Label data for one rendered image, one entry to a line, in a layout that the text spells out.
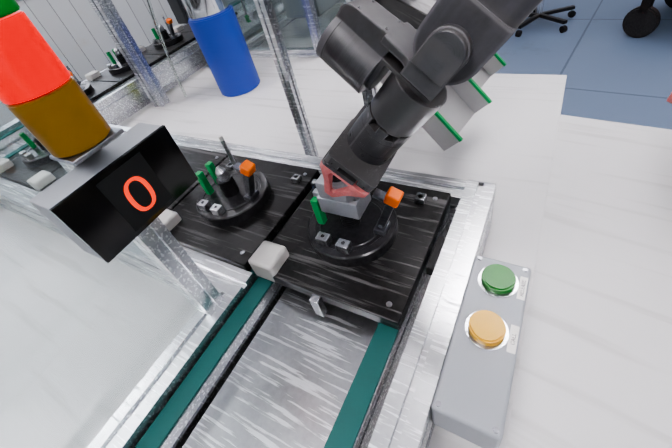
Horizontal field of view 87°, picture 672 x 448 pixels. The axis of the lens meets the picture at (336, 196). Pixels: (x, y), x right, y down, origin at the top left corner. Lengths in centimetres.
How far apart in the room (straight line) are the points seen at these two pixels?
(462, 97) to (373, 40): 42
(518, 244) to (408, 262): 24
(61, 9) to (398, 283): 359
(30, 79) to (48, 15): 345
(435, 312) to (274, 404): 23
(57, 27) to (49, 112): 345
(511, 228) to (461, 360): 32
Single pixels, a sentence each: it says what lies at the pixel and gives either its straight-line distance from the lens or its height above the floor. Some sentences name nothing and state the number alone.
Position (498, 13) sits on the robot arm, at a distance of 29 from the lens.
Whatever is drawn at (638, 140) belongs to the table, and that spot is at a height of 86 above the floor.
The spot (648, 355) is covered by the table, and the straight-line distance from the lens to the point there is 63.
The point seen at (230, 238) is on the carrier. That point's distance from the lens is 63.
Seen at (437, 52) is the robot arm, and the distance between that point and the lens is 29.
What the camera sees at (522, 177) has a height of 86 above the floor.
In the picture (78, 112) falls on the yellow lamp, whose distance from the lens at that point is 35.
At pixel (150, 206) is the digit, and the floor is 118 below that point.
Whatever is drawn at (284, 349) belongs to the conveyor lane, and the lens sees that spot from 54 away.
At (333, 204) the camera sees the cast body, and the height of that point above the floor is 105.
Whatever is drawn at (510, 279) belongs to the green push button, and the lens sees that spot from 50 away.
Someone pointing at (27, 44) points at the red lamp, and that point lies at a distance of 34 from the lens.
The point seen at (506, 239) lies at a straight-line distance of 69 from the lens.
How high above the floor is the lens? 138
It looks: 42 degrees down
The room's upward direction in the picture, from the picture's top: 16 degrees counter-clockwise
